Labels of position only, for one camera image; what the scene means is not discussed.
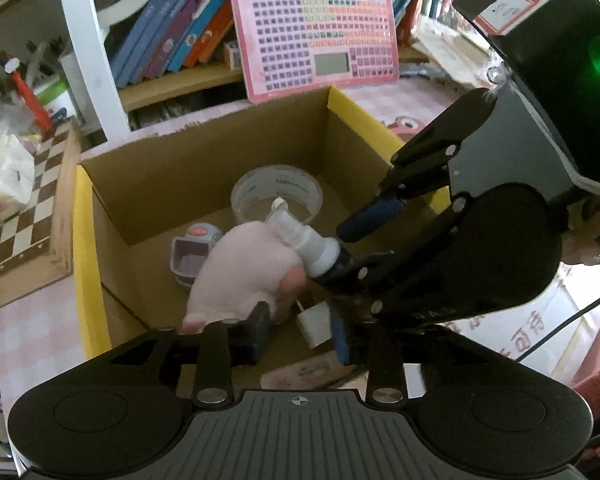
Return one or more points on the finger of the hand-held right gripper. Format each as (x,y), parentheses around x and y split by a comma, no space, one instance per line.
(347,267)
(370,220)

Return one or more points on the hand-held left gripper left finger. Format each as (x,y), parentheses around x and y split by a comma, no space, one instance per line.
(257,332)

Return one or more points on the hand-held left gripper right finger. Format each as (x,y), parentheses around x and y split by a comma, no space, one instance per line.
(341,340)

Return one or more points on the small white cube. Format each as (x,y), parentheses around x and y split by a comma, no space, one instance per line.
(316,327)

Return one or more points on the white spray bottle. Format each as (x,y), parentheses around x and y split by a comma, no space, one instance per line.
(312,247)

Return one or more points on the pink plush toy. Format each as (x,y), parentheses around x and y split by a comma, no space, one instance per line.
(240,270)

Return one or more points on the small lilac device pink button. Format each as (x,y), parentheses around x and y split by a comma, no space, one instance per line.
(190,260)

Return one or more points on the clear tape roll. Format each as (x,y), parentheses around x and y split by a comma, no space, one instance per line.
(250,185)

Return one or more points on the cardboard box yellow flaps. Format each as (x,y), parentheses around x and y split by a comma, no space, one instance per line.
(180,180)

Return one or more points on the person's right hand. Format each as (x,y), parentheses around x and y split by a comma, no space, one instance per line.
(585,240)

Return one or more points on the pink packet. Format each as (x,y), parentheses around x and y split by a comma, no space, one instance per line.
(305,375)

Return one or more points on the small pink toy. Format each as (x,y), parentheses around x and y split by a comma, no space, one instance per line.
(407,125)

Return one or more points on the stack of papers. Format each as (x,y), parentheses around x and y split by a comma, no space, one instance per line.
(445,50)

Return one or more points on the white bag red print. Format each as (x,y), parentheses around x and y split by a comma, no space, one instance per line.
(500,337)

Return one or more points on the pink toy keyboard tablet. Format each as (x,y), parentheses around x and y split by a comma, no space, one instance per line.
(315,35)

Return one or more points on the blue book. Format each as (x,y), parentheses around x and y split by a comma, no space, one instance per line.
(405,0)

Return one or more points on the small white box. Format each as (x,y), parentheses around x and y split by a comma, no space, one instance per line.
(232,56)

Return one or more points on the wooden shelf board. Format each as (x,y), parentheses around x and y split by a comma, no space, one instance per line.
(180,85)

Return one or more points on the wooden chessboard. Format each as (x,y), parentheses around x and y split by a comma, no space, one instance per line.
(25,230)

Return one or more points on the row of children's books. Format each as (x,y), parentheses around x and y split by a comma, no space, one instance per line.
(180,30)

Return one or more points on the white tissue pack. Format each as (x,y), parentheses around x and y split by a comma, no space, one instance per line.
(2,180)

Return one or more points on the green and white box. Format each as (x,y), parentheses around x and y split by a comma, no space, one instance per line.
(55,95)

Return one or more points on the red pen white cap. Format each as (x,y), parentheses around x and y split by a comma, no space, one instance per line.
(27,95)

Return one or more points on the clear plastic bag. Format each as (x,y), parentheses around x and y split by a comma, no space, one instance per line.
(5,117)

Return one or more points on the white shelf post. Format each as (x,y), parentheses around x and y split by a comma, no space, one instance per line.
(90,45)

